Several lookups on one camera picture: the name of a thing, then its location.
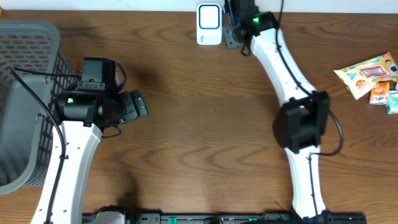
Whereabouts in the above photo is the orange tissue pack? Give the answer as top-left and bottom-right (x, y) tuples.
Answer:
(369, 82), (390, 105)

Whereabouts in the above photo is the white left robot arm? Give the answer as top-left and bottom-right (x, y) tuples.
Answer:
(32, 90), (148, 223)

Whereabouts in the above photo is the white barcode scanner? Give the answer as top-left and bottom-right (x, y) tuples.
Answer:
(196, 2), (223, 45)

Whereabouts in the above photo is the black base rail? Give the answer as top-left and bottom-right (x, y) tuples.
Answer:
(81, 212), (368, 224)

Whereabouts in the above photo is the green tissue pack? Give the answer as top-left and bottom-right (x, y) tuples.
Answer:
(386, 86), (398, 114)

